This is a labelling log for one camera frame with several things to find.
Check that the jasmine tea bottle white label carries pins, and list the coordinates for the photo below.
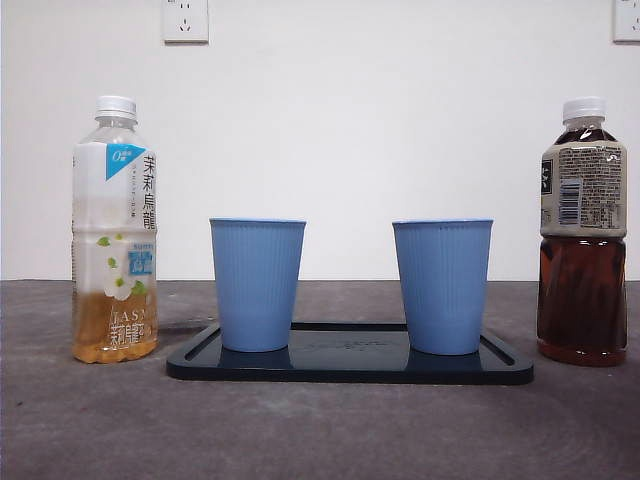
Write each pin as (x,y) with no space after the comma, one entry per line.
(112,200)

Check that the dark tea bottle beige label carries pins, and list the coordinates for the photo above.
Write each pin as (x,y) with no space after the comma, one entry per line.
(582,290)

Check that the blue ribbed plastic cup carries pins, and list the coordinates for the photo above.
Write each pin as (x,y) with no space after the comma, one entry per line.
(256,285)
(442,285)

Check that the dark blue rectangular tray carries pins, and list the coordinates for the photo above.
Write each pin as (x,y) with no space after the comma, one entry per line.
(345,367)

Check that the white wall socket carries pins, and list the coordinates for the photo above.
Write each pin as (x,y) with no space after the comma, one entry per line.
(627,20)
(185,20)

